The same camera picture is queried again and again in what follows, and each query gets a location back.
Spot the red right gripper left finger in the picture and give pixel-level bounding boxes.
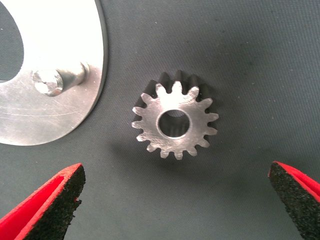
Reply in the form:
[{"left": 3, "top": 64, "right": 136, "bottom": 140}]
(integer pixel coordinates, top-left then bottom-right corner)
[{"left": 0, "top": 162, "right": 86, "bottom": 240}]

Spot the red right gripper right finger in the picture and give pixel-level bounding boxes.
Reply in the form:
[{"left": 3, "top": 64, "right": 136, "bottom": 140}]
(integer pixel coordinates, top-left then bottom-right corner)
[{"left": 267, "top": 161, "right": 320, "bottom": 240}]

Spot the steel planetary gear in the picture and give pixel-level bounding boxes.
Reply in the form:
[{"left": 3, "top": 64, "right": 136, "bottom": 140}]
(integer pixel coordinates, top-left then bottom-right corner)
[{"left": 131, "top": 69, "right": 220, "bottom": 161}]

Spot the round metal carrier plate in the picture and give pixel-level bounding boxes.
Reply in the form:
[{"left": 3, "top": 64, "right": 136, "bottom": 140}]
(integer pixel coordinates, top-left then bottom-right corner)
[{"left": 0, "top": 0, "right": 109, "bottom": 147}]

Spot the dark grey table cloth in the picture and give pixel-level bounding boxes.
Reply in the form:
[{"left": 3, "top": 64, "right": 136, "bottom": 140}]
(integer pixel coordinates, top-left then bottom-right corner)
[{"left": 0, "top": 0, "right": 320, "bottom": 240}]

